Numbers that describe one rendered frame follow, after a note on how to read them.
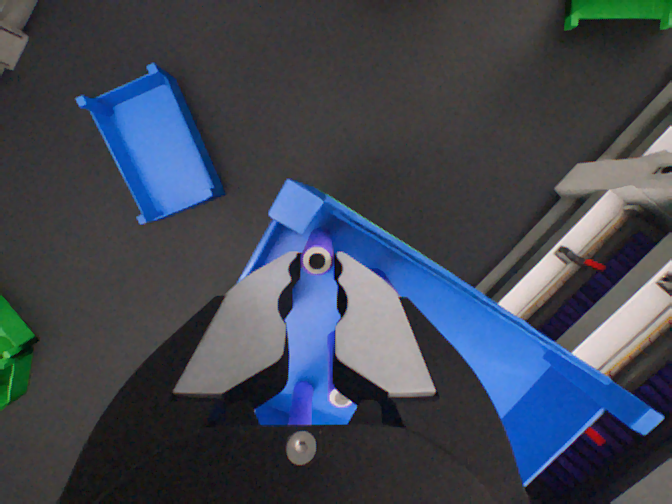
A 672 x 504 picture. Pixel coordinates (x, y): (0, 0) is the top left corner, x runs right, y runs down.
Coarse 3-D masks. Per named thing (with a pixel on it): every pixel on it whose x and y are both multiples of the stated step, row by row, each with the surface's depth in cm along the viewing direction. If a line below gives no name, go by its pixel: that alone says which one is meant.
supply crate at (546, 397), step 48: (288, 192) 11; (288, 240) 19; (336, 240) 19; (384, 240) 14; (336, 288) 20; (432, 288) 21; (288, 336) 21; (480, 336) 22; (528, 336) 22; (288, 384) 22; (528, 384) 24; (576, 384) 19; (528, 432) 22; (576, 432) 19; (528, 480) 20
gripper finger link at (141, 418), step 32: (192, 320) 8; (160, 352) 7; (192, 352) 7; (128, 384) 6; (160, 384) 6; (128, 416) 5; (160, 416) 5; (192, 416) 5; (224, 416) 6; (96, 448) 5; (128, 448) 5; (96, 480) 4
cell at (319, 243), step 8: (312, 232) 18; (320, 232) 17; (328, 232) 18; (312, 240) 14; (320, 240) 14; (328, 240) 15; (304, 248) 13; (312, 248) 13; (320, 248) 13; (328, 248) 13; (304, 256) 13; (312, 256) 13; (320, 256) 13; (328, 256) 13; (304, 264) 13; (312, 264) 13; (320, 264) 13; (328, 264) 13; (312, 272) 13; (320, 272) 13
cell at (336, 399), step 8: (328, 336) 21; (328, 344) 20; (328, 352) 19; (328, 360) 18; (328, 368) 17; (328, 376) 17; (328, 384) 16; (328, 392) 15; (336, 392) 15; (328, 400) 15; (336, 400) 15; (344, 400) 15
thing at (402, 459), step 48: (192, 432) 5; (240, 432) 5; (288, 432) 5; (336, 432) 5; (384, 432) 5; (144, 480) 4; (192, 480) 4; (240, 480) 4; (288, 480) 4; (336, 480) 4; (384, 480) 4; (432, 480) 4
